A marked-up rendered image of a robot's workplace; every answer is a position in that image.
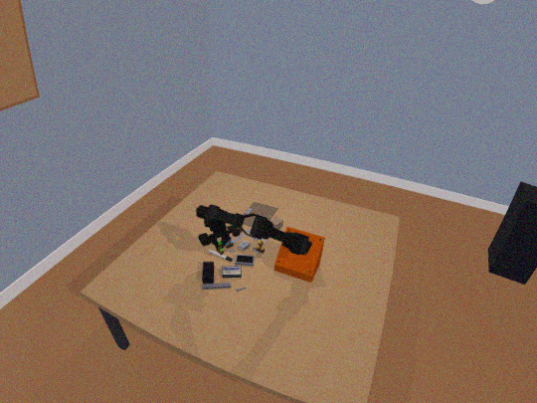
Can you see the yellow rubber stamp with round handle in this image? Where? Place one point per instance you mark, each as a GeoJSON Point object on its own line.
{"type": "Point", "coordinates": [259, 247]}

